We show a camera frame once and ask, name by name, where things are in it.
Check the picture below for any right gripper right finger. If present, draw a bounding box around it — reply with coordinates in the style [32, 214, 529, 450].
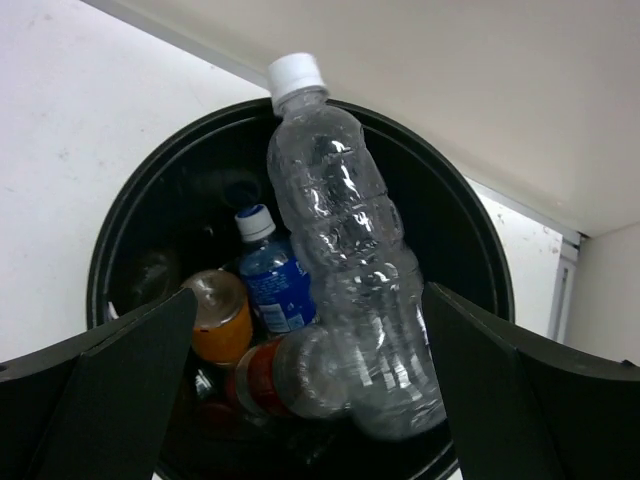
[422, 283, 639, 479]

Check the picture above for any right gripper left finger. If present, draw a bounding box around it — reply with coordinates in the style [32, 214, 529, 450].
[1, 289, 196, 479]

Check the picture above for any orange juice bottle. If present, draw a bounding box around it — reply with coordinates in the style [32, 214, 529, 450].
[182, 269, 253, 367]

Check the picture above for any black ribbed plastic bin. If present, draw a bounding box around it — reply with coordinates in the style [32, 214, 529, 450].
[86, 99, 515, 479]

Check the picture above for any red label plastic bottle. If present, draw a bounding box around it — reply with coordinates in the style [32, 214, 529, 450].
[225, 325, 349, 420]

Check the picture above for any blue label plastic bottle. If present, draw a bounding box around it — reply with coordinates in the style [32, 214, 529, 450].
[235, 204, 317, 336]

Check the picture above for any clear unlabelled plastic bottle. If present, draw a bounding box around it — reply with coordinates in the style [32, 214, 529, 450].
[267, 53, 446, 441]

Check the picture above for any right aluminium table rail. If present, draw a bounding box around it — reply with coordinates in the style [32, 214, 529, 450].
[547, 233, 584, 343]

